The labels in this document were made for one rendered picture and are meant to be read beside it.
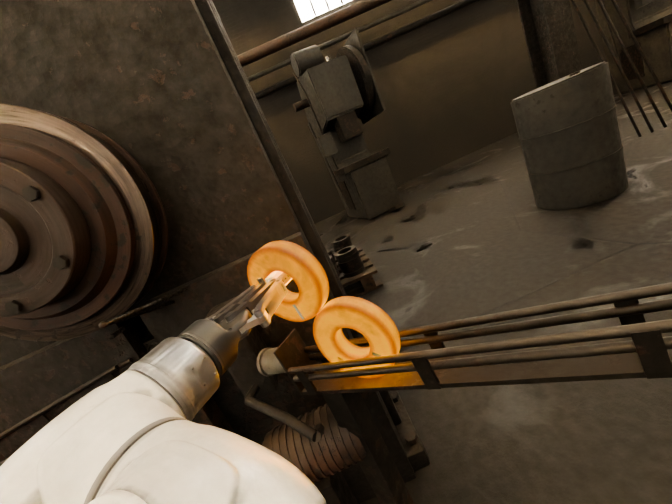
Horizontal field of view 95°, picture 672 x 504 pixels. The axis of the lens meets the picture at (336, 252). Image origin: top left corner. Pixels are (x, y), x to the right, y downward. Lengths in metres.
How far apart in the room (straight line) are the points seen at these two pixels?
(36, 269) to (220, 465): 0.59
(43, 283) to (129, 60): 0.51
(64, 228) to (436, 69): 7.35
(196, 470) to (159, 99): 0.78
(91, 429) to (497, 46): 8.32
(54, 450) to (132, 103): 0.73
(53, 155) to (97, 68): 0.26
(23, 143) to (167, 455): 0.65
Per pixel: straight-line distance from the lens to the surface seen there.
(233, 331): 0.43
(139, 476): 0.27
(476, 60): 8.07
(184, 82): 0.89
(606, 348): 0.45
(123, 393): 0.38
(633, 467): 1.24
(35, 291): 0.78
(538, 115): 2.75
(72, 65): 0.99
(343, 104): 4.88
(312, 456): 0.74
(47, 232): 0.75
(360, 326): 0.51
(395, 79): 7.32
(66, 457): 0.35
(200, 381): 0.40
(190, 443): 0.29
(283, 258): 0.51
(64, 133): 0.80
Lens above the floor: 0.99
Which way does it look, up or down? 15 degrees down
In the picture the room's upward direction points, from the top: 24 degrees counter-clockwise
